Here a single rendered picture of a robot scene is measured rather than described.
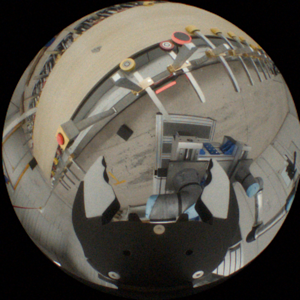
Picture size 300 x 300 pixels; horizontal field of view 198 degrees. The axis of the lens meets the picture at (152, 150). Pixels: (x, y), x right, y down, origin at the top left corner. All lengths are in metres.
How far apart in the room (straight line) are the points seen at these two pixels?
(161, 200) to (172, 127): 1.01
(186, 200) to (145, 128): 1.26
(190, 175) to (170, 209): 0.19
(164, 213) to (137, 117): 1.30
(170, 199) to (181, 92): 1.33
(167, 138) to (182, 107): 0.51
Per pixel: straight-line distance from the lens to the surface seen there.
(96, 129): 0.91
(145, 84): 0.60
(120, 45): 0.68
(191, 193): 0.44
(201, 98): 0.62
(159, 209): 0.41
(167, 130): 1.29
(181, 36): 0.38
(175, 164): 0.49
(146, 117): 1.46
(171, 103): 1.44
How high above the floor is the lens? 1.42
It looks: 60 degrees down
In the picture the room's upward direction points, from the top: 175 degrees counter-clockwise
